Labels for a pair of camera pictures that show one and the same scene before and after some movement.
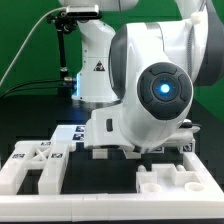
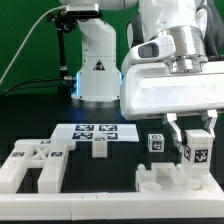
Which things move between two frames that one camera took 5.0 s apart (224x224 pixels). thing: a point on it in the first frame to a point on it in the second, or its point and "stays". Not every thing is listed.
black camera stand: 65,24 stays
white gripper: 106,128 to 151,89
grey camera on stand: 83,11 stays
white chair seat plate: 166,178 stays
